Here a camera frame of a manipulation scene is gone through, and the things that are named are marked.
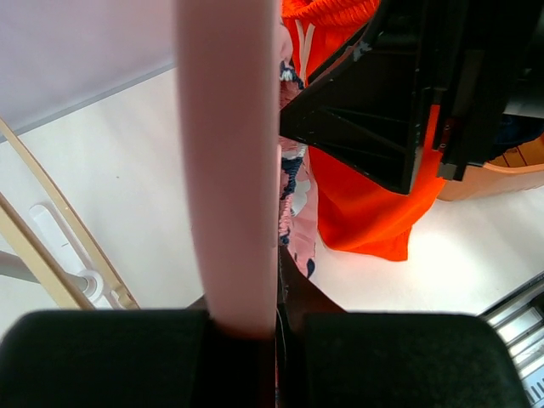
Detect clothes rack with metal rail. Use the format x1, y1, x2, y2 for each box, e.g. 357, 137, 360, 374
0, 203, 124, 310

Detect pink shark print shorts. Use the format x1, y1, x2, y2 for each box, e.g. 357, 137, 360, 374
278, 25, 318, 278

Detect navy blue shorts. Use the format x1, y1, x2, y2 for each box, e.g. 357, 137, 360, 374
495, 115, 543, 149

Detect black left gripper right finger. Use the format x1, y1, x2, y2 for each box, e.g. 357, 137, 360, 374
276, 247, 530, 407

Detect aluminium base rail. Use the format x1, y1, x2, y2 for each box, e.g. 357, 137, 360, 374
479, 272, 543, 379

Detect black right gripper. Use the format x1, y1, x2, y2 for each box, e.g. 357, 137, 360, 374
280, 1, 543, 195

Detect pink plastic hanger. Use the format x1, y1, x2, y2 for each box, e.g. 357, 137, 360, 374
175, 1, 280, 339

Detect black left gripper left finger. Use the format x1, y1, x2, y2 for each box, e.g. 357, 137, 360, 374
1, 309, 275, 407

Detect white slotted cable duct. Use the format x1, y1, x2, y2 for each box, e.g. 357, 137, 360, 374
523, 368, 544, 408

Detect orange shorts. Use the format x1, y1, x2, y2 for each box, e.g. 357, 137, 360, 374
280, 0, 445, 262

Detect cream hanger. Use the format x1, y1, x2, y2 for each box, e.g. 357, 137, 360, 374
1, 122, 139, 310

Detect orange plastic basket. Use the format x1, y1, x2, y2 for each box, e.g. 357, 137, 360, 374
438, 135, 543, 201

